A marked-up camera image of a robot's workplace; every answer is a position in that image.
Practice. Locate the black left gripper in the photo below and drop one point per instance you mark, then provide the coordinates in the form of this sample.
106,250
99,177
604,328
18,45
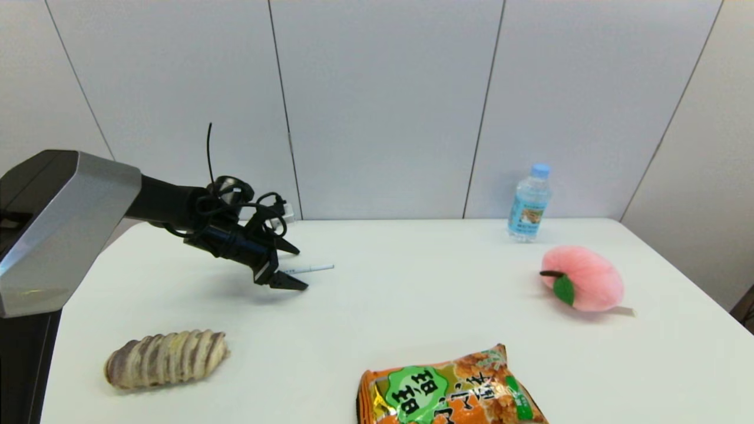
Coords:
241,247

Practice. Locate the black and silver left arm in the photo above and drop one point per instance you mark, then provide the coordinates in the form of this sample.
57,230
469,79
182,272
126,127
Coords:
65,224

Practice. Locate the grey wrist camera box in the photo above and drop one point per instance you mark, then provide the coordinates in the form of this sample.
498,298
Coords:
287,213

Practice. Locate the white pen with black tip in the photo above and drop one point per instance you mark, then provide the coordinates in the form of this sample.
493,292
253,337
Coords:
318,268

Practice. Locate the striped brown bread roll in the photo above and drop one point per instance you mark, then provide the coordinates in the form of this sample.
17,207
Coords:
165,359

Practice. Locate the pink plush peach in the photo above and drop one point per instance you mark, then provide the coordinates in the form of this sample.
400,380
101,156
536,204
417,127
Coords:
589,277

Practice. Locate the clear water bottle blue cap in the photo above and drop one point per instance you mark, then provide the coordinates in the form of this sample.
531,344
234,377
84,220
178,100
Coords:
528,206

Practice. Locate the orange green snack bag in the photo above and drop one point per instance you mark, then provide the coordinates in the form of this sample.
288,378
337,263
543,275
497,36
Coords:
442,391

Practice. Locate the dark brown furniture piece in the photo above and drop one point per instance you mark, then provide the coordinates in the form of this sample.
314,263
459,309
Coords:
745,309

